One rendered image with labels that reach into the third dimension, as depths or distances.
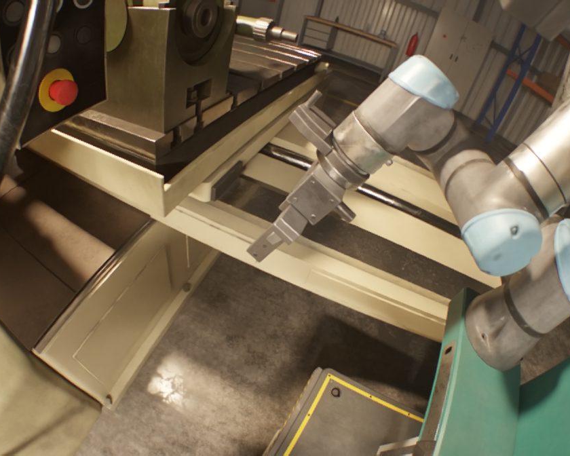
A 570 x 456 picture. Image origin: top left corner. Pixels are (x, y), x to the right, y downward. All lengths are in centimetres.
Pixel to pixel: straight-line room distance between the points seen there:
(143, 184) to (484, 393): 69
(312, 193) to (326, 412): 80
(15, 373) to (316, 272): 82
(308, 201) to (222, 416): 106
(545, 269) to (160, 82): 65
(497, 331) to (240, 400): 103
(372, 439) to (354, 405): 14
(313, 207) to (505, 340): 36
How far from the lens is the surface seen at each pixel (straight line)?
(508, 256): 30
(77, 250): 93
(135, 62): 57
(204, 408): 129
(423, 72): 34
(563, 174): 30
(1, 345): 89
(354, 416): 106
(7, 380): 85
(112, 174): 65
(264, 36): 68
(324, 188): 34
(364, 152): 35
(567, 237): 46
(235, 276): 155
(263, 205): 83
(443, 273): 92
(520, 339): 52
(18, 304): 90
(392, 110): 34
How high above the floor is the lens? 127
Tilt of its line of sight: 44 degrees down
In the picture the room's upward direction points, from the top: 17 degrees clockwise
